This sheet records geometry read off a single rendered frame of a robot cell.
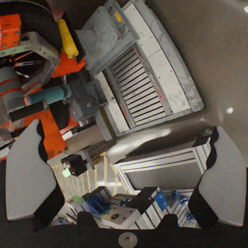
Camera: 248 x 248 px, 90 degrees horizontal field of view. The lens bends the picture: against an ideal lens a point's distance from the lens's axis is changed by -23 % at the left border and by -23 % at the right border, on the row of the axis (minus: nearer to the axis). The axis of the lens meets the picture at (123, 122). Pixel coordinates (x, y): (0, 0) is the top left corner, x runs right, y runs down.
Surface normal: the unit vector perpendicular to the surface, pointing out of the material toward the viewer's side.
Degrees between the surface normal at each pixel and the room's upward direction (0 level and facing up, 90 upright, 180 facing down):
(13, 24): 90
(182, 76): 0
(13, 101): 86
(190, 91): 0
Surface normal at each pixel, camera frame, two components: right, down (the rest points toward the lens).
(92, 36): 0.62, -0.25
